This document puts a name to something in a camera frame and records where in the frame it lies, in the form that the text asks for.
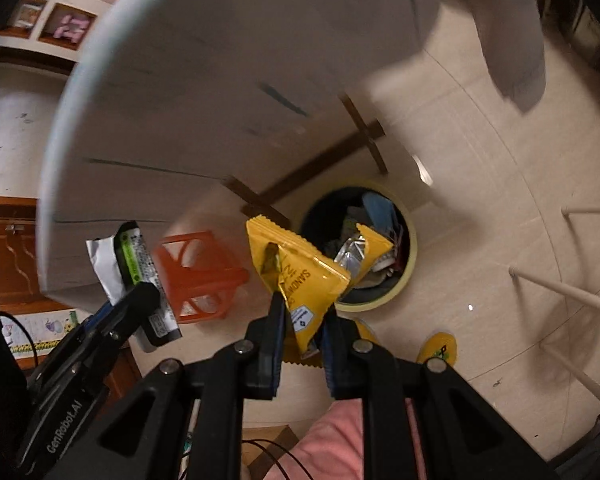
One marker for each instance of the yellow snack packet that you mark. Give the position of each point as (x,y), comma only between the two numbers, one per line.
(305,285)

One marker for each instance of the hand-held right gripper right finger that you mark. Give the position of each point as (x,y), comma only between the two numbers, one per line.
(332,355)

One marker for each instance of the black bin with yellow rim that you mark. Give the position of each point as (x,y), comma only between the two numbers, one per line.
(320,220)

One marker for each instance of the orange plastic stool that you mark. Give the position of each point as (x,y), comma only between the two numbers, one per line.
(200,260)

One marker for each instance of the brown wooden door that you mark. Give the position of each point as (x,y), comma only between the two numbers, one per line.
(10,260)

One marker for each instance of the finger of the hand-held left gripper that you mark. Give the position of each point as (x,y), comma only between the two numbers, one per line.
(97,317)
(137,305)

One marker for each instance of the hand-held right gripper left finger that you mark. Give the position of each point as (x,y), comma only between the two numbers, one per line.
(275,340)

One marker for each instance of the blue face mask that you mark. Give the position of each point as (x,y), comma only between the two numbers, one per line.
(380,210)

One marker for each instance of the wooden table frame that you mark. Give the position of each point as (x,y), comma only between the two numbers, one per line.
(320,165)

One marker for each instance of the person's pink trouser legs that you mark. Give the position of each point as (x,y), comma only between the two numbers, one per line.
(330,440)

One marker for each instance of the pink dumbbell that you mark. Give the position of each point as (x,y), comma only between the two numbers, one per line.
(65,27)
(81,25)

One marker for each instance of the white metal rack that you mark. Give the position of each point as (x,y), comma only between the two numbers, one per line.
(570,295)

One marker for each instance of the tree print tablecloth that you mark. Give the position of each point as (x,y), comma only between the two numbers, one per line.
(230,60)

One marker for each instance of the animal wall sticker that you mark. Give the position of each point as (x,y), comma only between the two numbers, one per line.
(45,330)

